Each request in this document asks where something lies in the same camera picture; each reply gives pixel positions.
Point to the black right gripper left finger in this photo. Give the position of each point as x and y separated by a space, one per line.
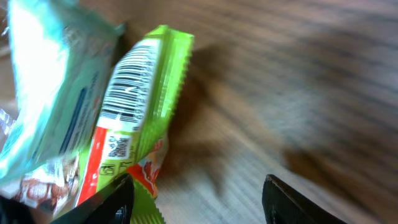
112 204

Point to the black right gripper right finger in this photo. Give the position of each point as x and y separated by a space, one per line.
284 205

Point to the beige brown Pantree snack bag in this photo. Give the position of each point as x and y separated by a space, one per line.
40 166

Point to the green snack packet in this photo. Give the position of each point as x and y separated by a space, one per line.
130 136

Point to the light teal snack packet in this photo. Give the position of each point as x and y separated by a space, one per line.
61 56

